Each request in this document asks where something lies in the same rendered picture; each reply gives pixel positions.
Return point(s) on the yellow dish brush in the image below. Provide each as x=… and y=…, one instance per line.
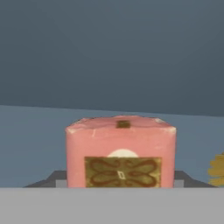
x=217, y=170

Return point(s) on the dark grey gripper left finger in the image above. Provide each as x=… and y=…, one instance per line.
x=55, y=178

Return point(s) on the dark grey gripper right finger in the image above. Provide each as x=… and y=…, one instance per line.
x=186, y=180

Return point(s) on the pink bar soap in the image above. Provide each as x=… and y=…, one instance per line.
x=87, y=145

